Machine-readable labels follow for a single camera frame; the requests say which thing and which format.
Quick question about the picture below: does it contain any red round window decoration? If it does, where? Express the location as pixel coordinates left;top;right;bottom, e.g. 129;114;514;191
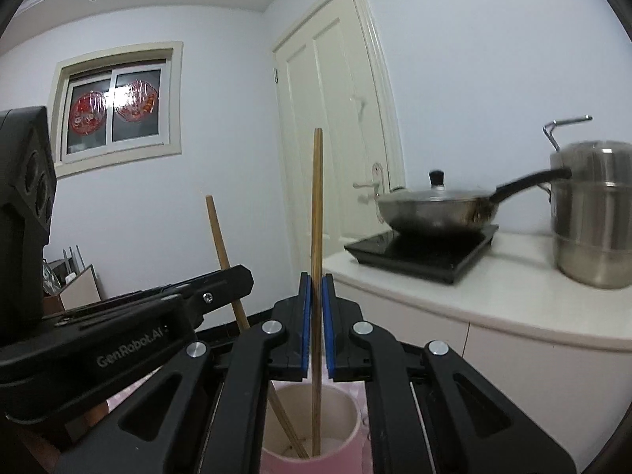
69;90;107;134
114;79;160;120

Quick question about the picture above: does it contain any white cabinet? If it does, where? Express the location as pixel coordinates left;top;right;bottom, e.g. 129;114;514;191
322;229;632;472

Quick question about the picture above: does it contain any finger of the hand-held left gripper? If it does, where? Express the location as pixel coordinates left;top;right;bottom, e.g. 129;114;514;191
116;264;255;329

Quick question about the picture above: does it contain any black induction cooktop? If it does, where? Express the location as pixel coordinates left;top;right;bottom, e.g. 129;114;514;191
344;224;500;286

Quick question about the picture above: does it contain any steel wok with black handle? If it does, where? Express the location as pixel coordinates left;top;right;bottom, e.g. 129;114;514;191
375;168;574;239

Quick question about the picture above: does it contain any pink paper cup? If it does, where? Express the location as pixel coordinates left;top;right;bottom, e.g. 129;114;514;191
259;380;370;474

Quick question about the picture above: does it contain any glass lid with black knob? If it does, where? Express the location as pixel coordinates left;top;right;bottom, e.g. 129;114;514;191
379;170;497;204

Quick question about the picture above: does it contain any beige box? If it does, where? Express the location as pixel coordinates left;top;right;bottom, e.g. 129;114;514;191
43;244;103;313

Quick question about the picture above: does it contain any white framed window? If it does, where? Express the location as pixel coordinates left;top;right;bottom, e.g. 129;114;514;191
49;41;185;179

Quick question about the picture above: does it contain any pink checkered tablecloth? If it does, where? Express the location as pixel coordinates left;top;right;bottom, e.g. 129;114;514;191
99;363;173;410

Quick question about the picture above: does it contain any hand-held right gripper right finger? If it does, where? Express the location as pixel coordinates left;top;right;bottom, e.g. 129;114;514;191
322;273;578;474

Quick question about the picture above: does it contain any stainless steel steamer pot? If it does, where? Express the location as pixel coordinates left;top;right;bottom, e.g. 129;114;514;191
542;115;632;290

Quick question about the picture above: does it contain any cream panelled door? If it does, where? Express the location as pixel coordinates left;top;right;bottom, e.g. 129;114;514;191
271;0;408;277

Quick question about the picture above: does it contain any silver door handle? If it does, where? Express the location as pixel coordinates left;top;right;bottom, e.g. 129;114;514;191
352;161;389;206

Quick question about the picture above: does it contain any long wooden chopstick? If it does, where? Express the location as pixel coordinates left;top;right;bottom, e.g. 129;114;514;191
205;195;311;459
308;127;325;459

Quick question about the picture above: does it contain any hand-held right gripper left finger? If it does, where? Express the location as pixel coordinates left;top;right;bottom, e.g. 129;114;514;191
54;271;313;474

